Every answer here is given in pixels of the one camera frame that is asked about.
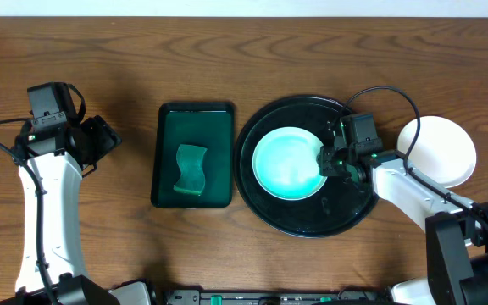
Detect rectangular dark green tray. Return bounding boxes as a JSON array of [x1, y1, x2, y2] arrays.
[[151, 102, 235, 208]]

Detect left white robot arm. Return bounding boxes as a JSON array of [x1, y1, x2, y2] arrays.
[[7, 116, 121, 304]]

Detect green sponge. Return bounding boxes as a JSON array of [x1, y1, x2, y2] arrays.
[[173, 144, 208, 196]]

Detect round black tray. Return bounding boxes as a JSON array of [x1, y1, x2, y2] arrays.
[[233, 95, 378, 238]]

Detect light green plate top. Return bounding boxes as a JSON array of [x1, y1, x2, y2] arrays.
[[252, 127, 327, 201]]

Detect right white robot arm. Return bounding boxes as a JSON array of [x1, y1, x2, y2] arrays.
[[318, 147, 488, 305]]

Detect white plate with green stain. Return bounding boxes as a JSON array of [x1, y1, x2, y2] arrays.
[[408, 116, 477, 188]]

